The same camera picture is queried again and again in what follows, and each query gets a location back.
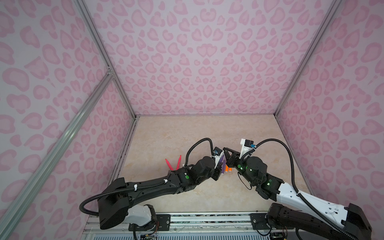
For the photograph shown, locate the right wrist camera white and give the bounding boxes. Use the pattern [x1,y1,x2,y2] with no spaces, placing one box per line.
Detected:
[240,139,256,157]

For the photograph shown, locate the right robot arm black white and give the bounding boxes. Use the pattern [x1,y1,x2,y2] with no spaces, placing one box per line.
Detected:
[224,148,372,240]

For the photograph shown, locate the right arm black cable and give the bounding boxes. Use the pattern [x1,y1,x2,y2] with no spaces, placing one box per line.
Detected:
[248,138,358,240]

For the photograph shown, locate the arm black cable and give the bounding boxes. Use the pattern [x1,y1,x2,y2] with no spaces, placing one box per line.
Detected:
[248,138,358,240]
[78,137,214,217]

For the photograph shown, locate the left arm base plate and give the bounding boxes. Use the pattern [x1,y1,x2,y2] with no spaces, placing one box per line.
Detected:
[128,213,172,232]

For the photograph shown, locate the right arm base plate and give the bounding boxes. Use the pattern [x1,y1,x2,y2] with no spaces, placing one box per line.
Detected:
[250,212,294,234]

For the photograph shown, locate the pink marker right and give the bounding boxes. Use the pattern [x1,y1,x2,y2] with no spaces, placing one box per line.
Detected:
[176,155,182,170]

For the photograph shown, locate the purple marker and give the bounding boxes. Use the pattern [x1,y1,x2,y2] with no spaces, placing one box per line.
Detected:
[219,156,227,175]

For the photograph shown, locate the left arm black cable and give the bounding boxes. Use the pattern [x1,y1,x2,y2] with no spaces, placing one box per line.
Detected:
[78,137,214,217]

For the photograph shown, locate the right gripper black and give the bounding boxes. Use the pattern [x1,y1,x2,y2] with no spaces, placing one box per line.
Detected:
[221,148,258,186]

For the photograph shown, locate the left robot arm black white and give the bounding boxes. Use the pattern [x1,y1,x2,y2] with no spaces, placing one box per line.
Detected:
[98,156,223,230]

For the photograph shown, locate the pink marker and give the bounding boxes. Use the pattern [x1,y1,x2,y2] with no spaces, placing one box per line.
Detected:
[165,159,175,171]
[176,155,182,170]

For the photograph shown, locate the orange marker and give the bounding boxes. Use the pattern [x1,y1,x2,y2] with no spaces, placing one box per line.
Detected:
[225,167,233,173]

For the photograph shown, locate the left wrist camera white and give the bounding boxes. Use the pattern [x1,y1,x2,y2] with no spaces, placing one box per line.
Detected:
[213,147,225,167]

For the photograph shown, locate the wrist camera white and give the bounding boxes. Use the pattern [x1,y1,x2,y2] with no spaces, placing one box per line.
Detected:
[240,139,256,157]
[213,147,225,167]

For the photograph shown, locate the pink marker left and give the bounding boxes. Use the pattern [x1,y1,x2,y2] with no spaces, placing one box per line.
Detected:
[165,159,175,171]

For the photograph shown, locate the diagonal aluminium frame bar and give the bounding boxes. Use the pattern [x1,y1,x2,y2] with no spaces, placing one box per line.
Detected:
[1,73,114,240]

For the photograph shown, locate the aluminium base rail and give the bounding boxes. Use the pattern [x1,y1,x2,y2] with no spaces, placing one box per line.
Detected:
[80,211,346,240]

